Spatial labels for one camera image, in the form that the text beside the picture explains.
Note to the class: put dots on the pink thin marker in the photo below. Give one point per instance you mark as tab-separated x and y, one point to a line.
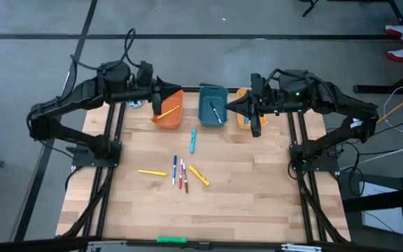
181	175

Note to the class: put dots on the teal marker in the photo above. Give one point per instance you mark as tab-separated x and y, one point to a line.
193	141

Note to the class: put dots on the black frame rails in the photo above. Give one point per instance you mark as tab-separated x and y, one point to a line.
303	213
105	201

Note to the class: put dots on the black table base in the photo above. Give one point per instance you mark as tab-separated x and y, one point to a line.
373	89

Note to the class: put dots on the thin yellow marker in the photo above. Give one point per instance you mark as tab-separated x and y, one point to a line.
168	112

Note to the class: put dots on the black left frame rails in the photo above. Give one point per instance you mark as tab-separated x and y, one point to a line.
105	201

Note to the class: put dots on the green marker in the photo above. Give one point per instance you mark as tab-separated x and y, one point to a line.
172	239

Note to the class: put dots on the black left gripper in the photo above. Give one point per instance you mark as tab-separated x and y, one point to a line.
156	94

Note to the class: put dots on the yellow Sharpie highlighter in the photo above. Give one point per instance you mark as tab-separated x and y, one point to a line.
199	175

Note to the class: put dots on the orange plastic bin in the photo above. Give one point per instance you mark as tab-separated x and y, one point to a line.
173	120

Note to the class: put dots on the teal plastic bin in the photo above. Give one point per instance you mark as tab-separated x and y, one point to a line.
205	112

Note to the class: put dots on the black front frame bar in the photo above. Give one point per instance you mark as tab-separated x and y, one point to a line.
30	245

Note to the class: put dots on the blue and white thin marker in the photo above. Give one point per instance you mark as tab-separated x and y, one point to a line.
174	171

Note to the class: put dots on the black rear frame rail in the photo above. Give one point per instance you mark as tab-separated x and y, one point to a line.
191	88

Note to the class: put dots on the white globe on metal stand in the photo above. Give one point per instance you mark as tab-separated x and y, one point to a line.
135	104

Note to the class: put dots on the black furniture leg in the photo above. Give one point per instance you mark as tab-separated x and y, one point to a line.
395	10
308	10

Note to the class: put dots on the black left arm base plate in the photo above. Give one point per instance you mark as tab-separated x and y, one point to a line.
82	161

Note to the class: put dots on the white sheet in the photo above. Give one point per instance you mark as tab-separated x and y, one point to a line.
383	220

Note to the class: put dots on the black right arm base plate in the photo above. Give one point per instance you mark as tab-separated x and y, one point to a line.
329	164

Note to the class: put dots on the silver metal bracket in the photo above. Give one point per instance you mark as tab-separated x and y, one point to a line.
107	245
301	248

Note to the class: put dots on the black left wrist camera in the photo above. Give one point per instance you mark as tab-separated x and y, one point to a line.
145	73

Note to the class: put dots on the black right frame rails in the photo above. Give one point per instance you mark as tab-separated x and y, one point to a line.
303	213

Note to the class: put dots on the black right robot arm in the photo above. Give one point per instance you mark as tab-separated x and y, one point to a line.
341	105

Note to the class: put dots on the brown thin marker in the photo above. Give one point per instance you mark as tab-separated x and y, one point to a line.
185	180

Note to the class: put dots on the yellow plastic bin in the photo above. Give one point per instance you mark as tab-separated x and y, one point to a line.
241	122

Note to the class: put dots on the blue highlighter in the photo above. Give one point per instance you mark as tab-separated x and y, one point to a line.
246	121

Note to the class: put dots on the navy and white marker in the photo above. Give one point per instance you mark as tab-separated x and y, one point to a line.
215	112

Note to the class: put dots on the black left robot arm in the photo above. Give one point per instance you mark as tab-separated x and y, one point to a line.
65	105

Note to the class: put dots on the black metal stand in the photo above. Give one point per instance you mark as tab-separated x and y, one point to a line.
380	201

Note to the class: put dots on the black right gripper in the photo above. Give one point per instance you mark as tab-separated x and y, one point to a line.
256	105

